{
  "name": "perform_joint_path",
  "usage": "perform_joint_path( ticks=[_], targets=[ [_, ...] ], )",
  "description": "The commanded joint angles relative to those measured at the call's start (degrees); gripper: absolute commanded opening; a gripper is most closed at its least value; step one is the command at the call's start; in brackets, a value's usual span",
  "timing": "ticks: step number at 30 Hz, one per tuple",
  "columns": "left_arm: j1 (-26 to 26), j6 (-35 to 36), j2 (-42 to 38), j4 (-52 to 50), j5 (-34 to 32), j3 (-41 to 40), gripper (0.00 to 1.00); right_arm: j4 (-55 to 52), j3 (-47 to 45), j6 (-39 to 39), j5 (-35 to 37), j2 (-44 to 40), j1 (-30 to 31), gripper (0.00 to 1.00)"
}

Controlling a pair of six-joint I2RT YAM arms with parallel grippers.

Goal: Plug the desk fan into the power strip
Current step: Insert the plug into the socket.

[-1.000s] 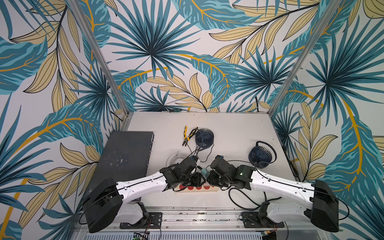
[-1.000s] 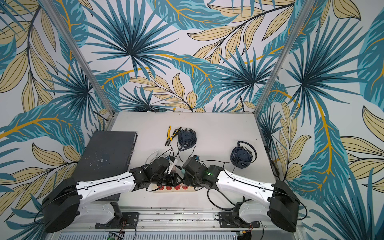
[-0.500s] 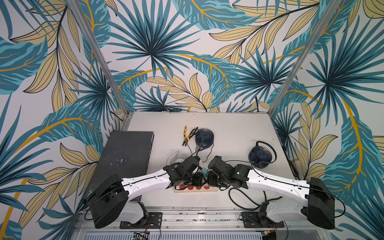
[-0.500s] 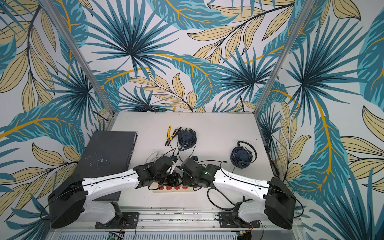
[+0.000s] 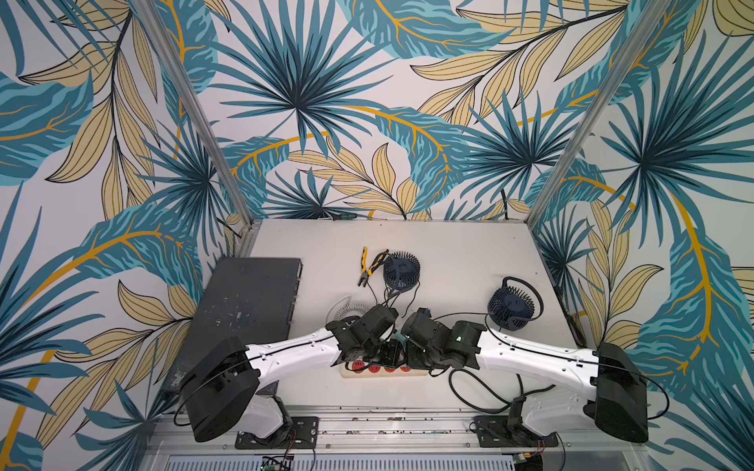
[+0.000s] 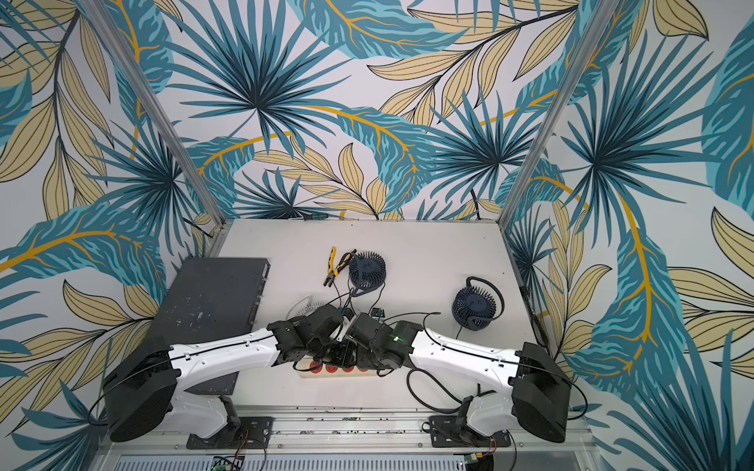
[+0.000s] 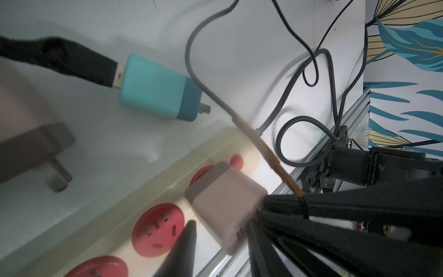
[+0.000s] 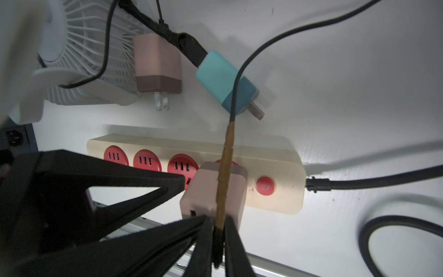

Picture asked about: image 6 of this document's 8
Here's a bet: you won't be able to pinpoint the beige red power strip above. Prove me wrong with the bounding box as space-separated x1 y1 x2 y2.
296 360 377 379

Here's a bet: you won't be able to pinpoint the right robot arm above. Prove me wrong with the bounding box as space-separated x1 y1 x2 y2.
343 314 573 444

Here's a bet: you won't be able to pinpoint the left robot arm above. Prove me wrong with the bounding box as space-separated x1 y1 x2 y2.
102 304 351 443

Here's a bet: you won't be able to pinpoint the white desk fan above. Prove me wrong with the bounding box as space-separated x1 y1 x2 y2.
285 296 324 320

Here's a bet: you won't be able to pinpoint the dark blue fan centre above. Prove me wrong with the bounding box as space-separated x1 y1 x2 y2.
349 251 387 298

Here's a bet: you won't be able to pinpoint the dark blue fan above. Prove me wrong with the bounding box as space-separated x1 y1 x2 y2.
452 276 506 331
349 251 387 298

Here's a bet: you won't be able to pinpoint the dark blue fan right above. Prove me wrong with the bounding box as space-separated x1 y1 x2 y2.
452 276 506 331

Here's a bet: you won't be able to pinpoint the yellow black pliers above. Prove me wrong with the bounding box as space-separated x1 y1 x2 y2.
323 246 357 288

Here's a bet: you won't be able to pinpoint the dark grey flat device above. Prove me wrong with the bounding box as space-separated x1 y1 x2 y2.
132 256 271 396

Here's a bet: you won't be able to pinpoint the black power strip cable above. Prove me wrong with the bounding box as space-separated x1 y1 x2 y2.
404 367 490 415

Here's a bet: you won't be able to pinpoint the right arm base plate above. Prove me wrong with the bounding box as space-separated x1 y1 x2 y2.
421 415 512 449

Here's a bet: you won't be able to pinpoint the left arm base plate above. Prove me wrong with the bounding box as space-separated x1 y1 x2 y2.
187 416 274 449

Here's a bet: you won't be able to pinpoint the aluminium front rail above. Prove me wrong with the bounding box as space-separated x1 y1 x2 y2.
93 405 596 457

